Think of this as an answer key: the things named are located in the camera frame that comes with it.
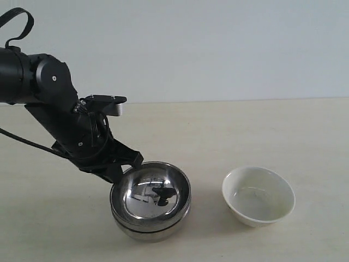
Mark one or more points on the ribbed stainless steel bowl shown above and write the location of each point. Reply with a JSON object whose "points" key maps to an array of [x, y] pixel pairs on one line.
{"points": [[154, 196]]}

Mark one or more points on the smooth stainless steel bowl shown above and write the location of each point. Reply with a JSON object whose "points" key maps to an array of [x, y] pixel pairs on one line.
{"points": [[155, 235]]}

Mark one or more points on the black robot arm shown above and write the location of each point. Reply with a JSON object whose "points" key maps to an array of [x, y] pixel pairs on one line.
{"points": [[43, 85]]}

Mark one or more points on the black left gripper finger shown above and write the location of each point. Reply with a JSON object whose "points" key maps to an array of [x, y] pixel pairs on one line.
{"points": [[124, 155]]}

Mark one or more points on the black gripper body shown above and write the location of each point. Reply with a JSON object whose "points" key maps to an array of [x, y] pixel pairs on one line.
{"points": [[85, 148]]}

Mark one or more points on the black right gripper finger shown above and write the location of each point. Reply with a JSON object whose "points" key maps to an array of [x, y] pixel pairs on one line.
{"points": [[109, 172]]}

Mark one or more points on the white ceramic bowl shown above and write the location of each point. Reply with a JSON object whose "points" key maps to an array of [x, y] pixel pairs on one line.
{"points": [[257, 196]]}

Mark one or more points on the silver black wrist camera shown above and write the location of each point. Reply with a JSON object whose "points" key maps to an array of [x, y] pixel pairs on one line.
{"points": [[109, 105]]}

